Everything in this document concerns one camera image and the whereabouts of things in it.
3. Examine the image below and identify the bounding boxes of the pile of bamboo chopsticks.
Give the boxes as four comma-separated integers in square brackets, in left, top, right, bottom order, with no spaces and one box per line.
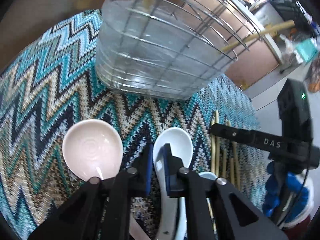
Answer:
[209,110,242,192]

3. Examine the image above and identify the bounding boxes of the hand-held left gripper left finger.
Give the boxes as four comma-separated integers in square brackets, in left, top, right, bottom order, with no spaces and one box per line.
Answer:
[27,144,154,240]

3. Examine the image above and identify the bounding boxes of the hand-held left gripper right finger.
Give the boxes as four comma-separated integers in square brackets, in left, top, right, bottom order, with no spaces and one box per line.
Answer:
[162,143,290,240]

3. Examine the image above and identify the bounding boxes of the white ceramic spoon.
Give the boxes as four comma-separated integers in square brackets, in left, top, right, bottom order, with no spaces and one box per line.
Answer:
[152,127,193,240]

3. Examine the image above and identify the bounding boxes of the clear utensil holder wire frame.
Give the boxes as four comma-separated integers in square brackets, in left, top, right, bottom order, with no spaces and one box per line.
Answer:
[95,0,265,102]

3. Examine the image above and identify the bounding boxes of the person's right hand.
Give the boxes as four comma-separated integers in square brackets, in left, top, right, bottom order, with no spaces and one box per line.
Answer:
[262,161,310,223]

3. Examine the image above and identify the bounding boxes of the pink ceramic spoon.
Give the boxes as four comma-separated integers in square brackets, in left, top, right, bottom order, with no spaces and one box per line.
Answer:
[62,119,150,240]

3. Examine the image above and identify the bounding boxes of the zigzag woven mat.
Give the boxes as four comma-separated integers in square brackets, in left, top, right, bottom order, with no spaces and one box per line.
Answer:
[0,9,265,240]

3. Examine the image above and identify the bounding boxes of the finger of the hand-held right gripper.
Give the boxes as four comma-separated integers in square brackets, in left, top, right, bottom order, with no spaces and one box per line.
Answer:
[209,123,283,152]

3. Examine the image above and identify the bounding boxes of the white kitchen countertop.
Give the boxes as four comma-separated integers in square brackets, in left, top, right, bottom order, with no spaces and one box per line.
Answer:
[246,0,287,67]

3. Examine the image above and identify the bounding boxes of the orange patterned apron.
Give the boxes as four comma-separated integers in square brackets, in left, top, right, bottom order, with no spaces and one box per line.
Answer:
[309,62,320,93]

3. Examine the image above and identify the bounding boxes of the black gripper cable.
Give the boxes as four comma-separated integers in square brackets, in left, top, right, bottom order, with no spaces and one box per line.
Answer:
[299,140,314,195]

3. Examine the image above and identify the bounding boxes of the light blue ceramic spoon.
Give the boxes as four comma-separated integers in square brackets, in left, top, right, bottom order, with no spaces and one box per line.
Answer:
[175,171,218,240]

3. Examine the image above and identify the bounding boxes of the white and maroon garment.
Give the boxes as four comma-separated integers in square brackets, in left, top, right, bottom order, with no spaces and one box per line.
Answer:
[282,177,317,233]

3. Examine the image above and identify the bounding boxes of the teal bag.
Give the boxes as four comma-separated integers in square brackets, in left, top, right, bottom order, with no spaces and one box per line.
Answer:
[294,39,319,64]

